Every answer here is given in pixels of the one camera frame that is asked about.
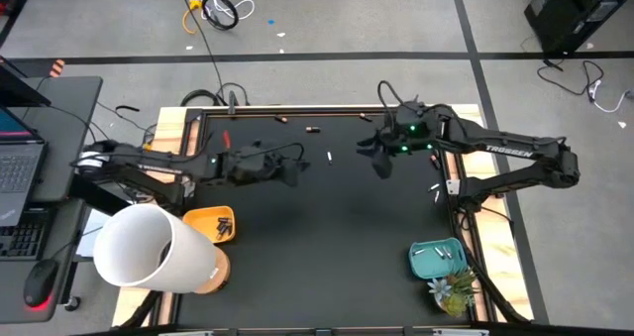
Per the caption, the black desk monitor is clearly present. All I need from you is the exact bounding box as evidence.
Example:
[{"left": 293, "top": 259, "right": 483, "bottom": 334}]
[{"left": 0, "top": 56, "right": 53, "bottom": 108}]

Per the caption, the white paper sheet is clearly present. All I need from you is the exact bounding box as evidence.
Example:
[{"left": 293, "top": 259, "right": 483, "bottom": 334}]
[{"left": 74, "top": 207, "right": 113, "bottom": 259}]

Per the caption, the wooden table board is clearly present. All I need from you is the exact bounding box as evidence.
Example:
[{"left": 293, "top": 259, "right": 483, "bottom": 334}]
[{"left": 111, "top": 103, "right": 536, "bottom": 327}]

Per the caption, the potted succulent plant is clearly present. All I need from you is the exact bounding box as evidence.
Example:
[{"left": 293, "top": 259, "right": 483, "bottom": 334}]
[{"left": 426, "top": 267, "right": 479, "bottom": 318}]

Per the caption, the black cable bundle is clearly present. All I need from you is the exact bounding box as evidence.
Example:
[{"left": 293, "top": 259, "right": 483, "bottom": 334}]
[{"left": 178, "top": 81, "right": 252, "bottom": 108}]

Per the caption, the yellow plastic bin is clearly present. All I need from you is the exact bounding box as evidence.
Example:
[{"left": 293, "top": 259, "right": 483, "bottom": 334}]
[{"left": 181, "top": 205, "right": 238, "bottom": 245}]

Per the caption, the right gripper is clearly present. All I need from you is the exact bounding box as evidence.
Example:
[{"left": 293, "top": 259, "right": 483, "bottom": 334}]
[{"left": 357, "top": 102, "right": 450, "bottom": 180}]

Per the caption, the black side desk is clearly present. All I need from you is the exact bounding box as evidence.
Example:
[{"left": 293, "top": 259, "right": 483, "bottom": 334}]
[{"left": 0, "top": 75, "right": 104, "bottom": 325}]

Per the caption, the white floor cable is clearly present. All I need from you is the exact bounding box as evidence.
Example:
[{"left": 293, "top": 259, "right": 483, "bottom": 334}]
[{"left": 197, "top": 0, "right": 257, "bottom": 23}]

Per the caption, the black computer mouse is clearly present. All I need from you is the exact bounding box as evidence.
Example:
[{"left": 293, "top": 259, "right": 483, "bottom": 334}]
[{"left": 22, "top": 259, "right": 60, "bottom": 308}]

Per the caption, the grey laptop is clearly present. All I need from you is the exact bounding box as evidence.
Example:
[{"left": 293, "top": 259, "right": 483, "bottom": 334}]
[{"left": 0, "top": 106, "right": 50, "bottom": 228}]

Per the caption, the yellow floor cable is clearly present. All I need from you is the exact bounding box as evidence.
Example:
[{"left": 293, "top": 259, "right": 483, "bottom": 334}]
[{"left": 181, "top": 0, "right": 205, "bottom": 36}]

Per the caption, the black coiled cable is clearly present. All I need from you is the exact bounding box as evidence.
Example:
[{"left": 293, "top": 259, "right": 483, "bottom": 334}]
[{"left": 200, "top": 0, "right": 241, "bottom": 32}]

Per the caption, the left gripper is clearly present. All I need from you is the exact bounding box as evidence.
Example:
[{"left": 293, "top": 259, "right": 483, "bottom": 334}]
[{"left": 217, "top": 142, "right": 312, "bottom": 188}]

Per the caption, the teal plastic bin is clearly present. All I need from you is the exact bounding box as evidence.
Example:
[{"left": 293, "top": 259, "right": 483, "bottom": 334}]
[{"left": 407, "top": 236, "right": 469, "bottom": 280}]

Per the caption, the black keyboard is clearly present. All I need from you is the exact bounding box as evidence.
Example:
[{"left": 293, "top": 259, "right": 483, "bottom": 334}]
[{"left": 0, "top": 206, "right": 51, "bottom": 262}]

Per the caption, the white cable with plug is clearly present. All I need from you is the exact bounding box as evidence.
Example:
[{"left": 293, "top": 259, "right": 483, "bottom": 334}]
[{"left": 587, "top": 79, "right": 634, "bottom": 114}]

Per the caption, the long black floor cable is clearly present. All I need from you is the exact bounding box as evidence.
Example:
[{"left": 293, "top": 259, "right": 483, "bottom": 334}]
[{"left": 175, "top": 0, "right": 224, "bottom": 89}]

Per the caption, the black computer tower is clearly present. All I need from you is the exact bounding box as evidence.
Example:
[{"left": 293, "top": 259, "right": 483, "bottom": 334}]
[{"left": 523, "top": 0, "right": 634, "bottom": 55}]

